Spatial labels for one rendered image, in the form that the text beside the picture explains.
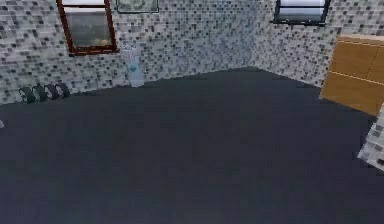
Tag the brown framed window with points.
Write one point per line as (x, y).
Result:
(90, 30)

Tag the black framed window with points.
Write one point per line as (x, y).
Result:
(301, 13)

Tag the orange wooden cupboard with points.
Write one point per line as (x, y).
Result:
(355, 73)

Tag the pale framed wall picture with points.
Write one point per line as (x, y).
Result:
(137, 5)

